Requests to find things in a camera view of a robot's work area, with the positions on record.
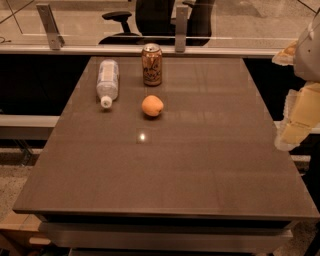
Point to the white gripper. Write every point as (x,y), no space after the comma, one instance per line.
(308,56)

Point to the orange soda can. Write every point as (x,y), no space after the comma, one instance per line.
(152,64)

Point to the orange fruit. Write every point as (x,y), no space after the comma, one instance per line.
(152,106)

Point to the black office chair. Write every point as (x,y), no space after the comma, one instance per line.
(155,23)

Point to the clear plastic water bottle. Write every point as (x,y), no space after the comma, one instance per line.
(108,83)

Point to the glass partition panel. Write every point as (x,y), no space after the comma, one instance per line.
(220,23)

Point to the middle metal bracket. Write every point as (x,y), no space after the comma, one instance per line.
(181,28)

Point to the metal bracket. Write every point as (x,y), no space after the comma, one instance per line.
(181,28)
(55,39)

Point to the left metal bracket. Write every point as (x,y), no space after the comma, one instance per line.
(55,39)

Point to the grey table frame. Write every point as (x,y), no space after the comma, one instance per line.
(165,238)

